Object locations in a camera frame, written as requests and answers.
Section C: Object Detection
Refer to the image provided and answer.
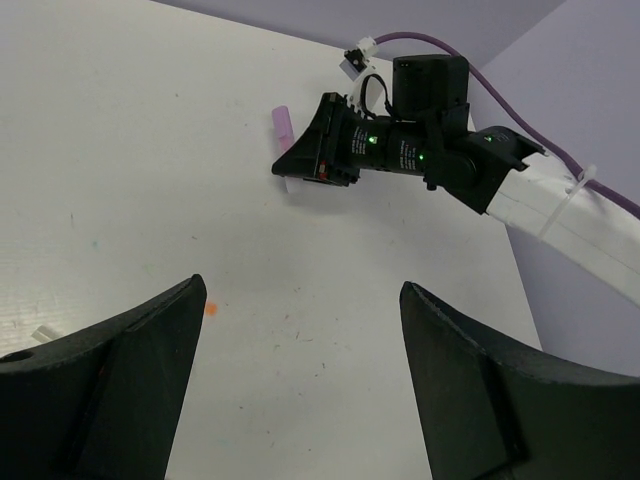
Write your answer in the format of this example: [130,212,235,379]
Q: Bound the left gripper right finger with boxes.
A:
[399,282,639,479]

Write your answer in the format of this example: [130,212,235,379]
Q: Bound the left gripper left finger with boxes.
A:
[1,275,207,479]

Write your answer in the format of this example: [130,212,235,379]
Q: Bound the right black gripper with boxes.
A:
[271,93,440,186]

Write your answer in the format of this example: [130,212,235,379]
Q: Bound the orange pen cap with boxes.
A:
[204,302,218,316]

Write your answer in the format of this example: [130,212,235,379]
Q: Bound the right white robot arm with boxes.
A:
[272,54,639,301]

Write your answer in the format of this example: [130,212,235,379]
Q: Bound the clear yellow thin cap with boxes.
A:
[31,325,61,344]

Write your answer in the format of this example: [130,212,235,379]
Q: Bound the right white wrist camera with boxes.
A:
[340,36,379,110]

